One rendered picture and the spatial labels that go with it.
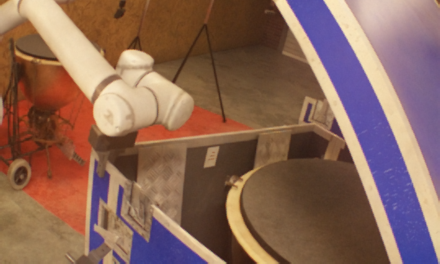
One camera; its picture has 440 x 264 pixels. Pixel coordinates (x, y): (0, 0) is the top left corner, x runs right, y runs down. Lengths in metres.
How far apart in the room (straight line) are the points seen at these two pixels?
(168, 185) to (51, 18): 0.71
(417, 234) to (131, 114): 0.60
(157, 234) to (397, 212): 0.63
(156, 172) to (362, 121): 0.88
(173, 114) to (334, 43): 0.42
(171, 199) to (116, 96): 0.68
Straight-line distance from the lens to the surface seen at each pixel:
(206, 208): 1.78
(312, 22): 0.80
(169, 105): 1.06
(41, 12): 1.20
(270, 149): 1.85
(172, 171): 1.55
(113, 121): 0.96
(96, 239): 1.46
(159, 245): 1.16
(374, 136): 0.74
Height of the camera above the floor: 1.54
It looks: 19 degrees down
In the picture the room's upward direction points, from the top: 15 degrees clockwise
